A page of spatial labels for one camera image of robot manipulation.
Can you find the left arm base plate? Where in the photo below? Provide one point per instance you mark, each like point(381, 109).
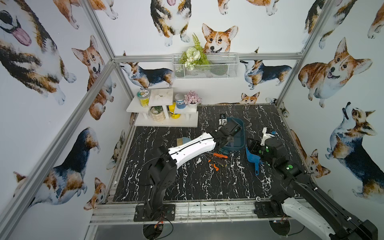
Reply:
point(166, 212)

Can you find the white wire wall basket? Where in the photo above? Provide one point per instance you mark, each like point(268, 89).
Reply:
point(230, 59)

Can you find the blue cylindrical can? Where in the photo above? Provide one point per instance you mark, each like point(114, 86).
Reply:
point(180, 101)

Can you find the aluminium front rail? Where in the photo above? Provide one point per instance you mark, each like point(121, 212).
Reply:
point(185, 212)

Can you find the white tiered wooden shelf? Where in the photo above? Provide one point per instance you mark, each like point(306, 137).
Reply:
point(164, 98)

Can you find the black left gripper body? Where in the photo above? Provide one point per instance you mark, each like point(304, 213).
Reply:
point(227, 137)

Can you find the yellow capsule container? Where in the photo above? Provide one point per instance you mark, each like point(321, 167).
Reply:
point(172, 109)

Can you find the orange black screwdriver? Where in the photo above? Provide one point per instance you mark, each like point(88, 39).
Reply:
point(220, 156)

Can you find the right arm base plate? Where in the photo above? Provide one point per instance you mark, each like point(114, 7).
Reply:
point(269, 209)

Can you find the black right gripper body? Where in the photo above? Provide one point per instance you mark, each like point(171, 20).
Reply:
point(264, 150)

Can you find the artificial green white flowers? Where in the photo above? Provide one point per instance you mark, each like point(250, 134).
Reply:
point(194, 62)

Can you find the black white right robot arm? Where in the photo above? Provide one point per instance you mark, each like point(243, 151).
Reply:
point(328, 220)

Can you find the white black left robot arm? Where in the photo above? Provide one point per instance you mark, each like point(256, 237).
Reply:
point(162, 170)

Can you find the blue plastic dustpan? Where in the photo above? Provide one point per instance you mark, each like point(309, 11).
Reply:
point(253, 159)

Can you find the white pot pink flowers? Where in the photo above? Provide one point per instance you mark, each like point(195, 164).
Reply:
point(192, 100)

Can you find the light blue hand brush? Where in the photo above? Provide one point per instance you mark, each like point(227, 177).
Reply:
point(183, 140)

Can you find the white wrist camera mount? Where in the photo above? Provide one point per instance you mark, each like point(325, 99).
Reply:
point(268, 133)

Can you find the dark teal storage box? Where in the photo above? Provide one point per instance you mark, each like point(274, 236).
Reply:
point(239, 138)

